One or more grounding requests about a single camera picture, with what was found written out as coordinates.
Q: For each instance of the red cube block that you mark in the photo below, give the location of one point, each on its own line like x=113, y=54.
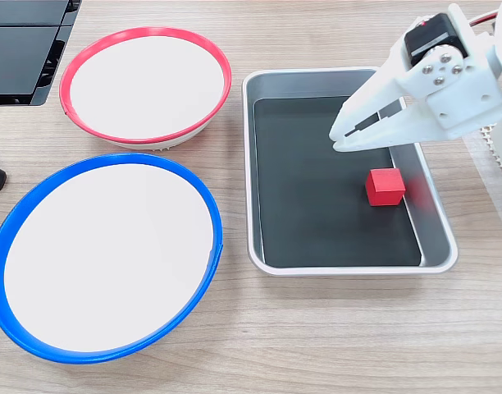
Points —
x=384, y=186

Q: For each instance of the black tray liner mat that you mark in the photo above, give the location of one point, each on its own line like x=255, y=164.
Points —
x=316, y=197

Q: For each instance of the silver metal tray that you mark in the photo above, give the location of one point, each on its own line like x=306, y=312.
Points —
x=436, y=230

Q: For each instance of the red rimmed white dish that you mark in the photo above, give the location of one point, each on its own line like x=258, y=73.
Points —
x=148, y=86

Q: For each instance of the blue rimmed white dish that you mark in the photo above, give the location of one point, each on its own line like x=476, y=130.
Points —
x=107, y=254

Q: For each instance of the black flat panel device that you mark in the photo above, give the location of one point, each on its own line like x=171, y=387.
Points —
x=17, y=61

